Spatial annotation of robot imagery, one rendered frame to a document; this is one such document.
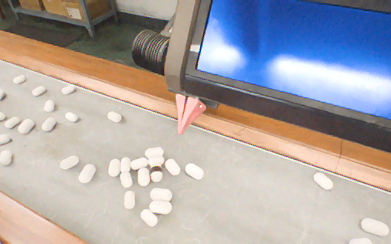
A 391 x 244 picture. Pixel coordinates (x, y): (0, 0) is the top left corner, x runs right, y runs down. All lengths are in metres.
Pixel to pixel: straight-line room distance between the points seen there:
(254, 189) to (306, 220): 0.09
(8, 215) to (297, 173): 0.49
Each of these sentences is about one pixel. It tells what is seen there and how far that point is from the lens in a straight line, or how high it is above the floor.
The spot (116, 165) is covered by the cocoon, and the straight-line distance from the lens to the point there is 0.50.
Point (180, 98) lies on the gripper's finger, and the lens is 0.48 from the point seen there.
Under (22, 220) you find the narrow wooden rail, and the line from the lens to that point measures 0.49.
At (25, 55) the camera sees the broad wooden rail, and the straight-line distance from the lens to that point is 0.93.
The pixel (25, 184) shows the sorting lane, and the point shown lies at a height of 0.74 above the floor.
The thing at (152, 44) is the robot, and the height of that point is 0.78.
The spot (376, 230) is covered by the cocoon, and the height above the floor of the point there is 0.76.
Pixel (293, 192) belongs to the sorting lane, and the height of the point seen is 0.74.
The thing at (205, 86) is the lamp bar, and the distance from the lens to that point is 0.15.
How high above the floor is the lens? 1.14
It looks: 43 degrees down
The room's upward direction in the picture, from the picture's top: straight up
